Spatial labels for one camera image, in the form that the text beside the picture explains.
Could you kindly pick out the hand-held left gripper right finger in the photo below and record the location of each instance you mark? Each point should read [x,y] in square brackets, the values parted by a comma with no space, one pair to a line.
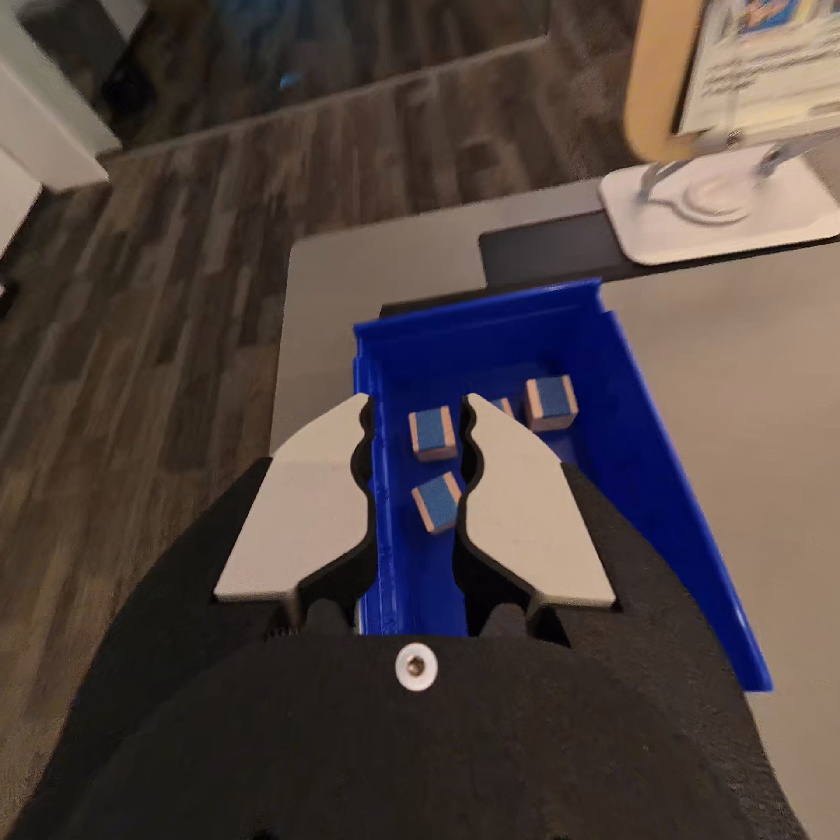
[531,525]

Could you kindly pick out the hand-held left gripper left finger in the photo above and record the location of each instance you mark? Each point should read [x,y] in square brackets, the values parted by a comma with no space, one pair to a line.
[302,518]

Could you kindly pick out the wooden cube blue tape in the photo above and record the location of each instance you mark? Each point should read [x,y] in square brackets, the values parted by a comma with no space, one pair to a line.
[551,401]
[504,407]
[432,433]
[438,502]

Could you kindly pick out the blue plastic bin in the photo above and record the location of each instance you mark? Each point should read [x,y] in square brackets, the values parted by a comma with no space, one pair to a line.
[492,341]

